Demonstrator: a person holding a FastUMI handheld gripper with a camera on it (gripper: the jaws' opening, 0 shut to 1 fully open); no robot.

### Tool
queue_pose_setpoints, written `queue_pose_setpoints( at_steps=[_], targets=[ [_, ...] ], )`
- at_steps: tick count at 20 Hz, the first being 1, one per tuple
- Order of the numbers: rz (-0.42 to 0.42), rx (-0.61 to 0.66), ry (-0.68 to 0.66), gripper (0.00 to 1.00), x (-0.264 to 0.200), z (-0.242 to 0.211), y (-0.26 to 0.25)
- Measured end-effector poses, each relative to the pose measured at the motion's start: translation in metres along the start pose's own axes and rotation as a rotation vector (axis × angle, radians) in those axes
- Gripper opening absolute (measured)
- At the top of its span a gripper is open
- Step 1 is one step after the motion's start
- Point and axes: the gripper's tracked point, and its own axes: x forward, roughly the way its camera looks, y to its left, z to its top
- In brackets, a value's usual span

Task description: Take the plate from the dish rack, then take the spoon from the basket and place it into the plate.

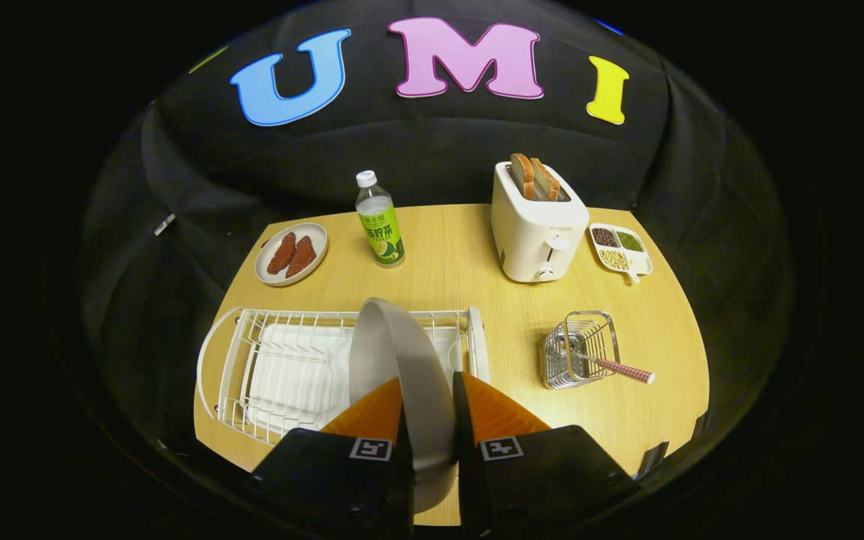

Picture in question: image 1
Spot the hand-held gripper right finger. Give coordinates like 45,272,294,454
452,371,639,537

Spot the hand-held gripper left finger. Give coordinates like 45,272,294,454
248,376,416,537

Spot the grey round plate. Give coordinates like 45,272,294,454
348,298,457,515

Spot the white wire dish rack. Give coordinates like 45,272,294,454
196,305,491,447

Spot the metal wire basket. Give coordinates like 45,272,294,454
541,310,621,390

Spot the spoon with red checked handle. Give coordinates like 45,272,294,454
556,339,656,385

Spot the small grey dish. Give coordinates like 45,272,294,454
255,222,329,287

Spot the white divided dish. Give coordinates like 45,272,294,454
588,223,654,284

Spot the white drip tray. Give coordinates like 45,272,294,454
248,322,463,428

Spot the red meat piece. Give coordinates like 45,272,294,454
286,235,318,279
267,232,297,275

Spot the white toaster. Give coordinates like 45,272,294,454
490,160,590,284

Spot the green label drink bottle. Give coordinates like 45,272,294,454
355,170,406,269

